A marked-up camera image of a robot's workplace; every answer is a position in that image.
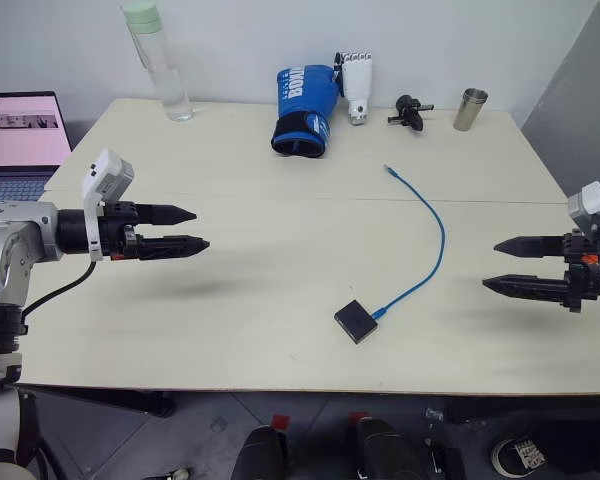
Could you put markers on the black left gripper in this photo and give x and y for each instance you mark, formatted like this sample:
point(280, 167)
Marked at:
point(118, 234)

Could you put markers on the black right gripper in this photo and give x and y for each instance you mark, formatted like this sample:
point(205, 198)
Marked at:
point(583, 272)

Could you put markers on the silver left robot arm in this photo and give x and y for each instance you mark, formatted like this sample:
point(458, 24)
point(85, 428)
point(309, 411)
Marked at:
point(10, 240)

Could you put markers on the small black box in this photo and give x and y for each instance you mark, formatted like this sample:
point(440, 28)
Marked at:
point(356, 321)

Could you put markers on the black table leg base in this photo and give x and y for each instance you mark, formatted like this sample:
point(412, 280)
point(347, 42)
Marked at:
point(130, 402)
point(535, 407)

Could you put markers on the clear bottle with green lid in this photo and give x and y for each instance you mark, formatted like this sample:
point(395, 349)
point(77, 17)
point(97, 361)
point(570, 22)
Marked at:
point(160, 65)

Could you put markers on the steel cup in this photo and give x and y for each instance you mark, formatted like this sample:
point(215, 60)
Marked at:
point(470, 109)

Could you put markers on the grey laptop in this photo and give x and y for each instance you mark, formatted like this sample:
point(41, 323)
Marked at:
point(17, 145)

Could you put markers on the blue boxing glove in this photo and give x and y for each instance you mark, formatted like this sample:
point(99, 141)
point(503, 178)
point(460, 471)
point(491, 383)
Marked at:
point(302, 110)

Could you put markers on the black and white sneaker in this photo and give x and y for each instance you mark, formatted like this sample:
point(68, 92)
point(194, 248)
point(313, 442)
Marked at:
point(522, 454)

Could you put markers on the black small clamp tool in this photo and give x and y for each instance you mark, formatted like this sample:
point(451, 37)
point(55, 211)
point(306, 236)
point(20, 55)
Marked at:
point(408, 113)

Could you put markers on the black rounded robot foot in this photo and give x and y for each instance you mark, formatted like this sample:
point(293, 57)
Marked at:
point(384, 451)
point(260, 454)

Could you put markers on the white robotic hand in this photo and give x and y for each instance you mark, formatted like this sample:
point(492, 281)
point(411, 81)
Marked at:
point(357, 85)

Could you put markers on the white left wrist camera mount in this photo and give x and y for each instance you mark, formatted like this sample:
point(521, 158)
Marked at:
point(103, 176)

